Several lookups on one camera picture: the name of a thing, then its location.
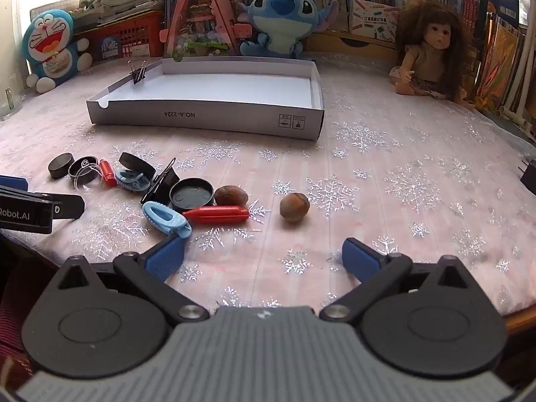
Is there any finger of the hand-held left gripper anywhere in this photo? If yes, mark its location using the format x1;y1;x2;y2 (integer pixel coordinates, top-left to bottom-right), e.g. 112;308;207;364
51;194;85;221
0;175;29;192

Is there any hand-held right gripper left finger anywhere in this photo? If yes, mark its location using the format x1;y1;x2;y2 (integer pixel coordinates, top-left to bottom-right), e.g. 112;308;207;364
56;234;210;323

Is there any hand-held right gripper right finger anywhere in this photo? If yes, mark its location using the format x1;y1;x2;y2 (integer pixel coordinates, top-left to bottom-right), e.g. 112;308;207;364
319;238;474;323

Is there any transparent round lid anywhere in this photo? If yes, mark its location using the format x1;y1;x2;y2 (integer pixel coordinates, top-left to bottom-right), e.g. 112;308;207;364
68;155;104;194

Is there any light blue hair clip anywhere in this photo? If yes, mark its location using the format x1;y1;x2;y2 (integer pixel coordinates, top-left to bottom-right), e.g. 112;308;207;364
141;201;193;236

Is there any short red capsule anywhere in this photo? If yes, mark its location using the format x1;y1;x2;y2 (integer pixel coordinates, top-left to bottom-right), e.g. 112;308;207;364
98;159;118;187

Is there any light brown nut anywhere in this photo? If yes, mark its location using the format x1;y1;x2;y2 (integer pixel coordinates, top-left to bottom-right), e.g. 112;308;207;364
279;193;311;223

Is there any dark brown nut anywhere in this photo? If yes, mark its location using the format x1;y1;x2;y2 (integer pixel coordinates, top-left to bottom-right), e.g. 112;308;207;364
213;185;249;209

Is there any white cardboard box tray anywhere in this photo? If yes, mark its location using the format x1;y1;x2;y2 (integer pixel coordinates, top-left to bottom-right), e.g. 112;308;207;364
86;57;326;141

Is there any small black round cap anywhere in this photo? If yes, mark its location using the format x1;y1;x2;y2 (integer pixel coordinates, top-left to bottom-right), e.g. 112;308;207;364
48;153;75;180

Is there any long red capsule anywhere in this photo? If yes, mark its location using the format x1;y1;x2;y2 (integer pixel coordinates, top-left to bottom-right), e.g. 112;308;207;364
182;205;251;224

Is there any wide black round lid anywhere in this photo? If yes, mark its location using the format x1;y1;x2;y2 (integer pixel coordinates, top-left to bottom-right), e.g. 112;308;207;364
169;178;215;214

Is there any dark blue hair clip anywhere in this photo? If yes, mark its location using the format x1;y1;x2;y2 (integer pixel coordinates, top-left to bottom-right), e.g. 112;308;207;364
114;169;152;194

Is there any large black binder clip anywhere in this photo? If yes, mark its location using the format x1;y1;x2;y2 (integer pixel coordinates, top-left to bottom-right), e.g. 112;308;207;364
140;158;181;206

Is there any pink snowflake tablecloth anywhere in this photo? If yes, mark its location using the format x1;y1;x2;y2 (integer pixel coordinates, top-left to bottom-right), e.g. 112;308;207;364
0;52;536;316

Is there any blue robot cat plush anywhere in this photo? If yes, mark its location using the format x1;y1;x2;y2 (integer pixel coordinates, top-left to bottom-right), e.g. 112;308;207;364
21;8;93;94

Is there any red plastic basket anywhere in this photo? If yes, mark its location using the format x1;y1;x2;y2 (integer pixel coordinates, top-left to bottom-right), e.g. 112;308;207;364
73;10;165;66

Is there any black object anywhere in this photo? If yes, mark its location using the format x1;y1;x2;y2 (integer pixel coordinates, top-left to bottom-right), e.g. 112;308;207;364
519;163;536;196

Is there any wooden drawer box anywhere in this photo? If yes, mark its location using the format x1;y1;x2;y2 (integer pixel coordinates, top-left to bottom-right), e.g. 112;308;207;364
303;29;401;64

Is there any pink triangular miniature house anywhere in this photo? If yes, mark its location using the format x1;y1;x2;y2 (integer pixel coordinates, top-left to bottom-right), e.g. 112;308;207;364
161;0;241;60

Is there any long-haired baby doll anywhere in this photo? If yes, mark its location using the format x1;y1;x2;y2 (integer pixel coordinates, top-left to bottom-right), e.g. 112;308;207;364
388;1;478;112

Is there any label printer carton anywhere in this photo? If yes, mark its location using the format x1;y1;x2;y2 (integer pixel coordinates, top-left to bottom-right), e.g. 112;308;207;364
348;0;405;44

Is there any row of leaning books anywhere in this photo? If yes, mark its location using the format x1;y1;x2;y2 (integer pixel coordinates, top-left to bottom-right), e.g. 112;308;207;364
460;0;525;106

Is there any blue alien plush toy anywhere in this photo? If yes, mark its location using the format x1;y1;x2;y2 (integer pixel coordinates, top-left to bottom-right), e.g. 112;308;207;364
237;0;340;60

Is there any black binder clip with handles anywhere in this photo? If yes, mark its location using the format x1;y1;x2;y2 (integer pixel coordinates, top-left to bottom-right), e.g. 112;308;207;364
128;60;147;87

